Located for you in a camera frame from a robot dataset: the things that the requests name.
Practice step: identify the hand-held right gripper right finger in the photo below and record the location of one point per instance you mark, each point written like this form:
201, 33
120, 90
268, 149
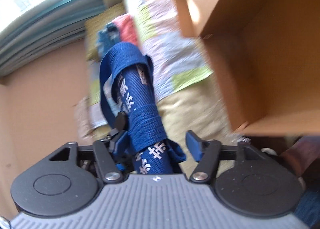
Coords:
193, 145

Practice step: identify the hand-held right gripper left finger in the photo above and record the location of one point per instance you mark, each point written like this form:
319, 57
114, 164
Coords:
113, 136

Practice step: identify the blue printed shopping bag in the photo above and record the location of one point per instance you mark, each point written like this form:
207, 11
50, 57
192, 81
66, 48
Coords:
140, 88

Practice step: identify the brown cardboard box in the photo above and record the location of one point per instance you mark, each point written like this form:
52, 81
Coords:
262, 68

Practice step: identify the patchwork quilt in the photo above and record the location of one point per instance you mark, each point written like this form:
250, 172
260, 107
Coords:
175, 56

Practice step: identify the blue patterned cloth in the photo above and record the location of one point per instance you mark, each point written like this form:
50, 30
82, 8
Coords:
107, 38

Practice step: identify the pink rolled towel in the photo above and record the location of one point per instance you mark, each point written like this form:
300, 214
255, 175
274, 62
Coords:
127, 28

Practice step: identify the teal curtain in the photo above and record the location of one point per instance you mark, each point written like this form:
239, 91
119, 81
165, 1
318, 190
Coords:
50, 18

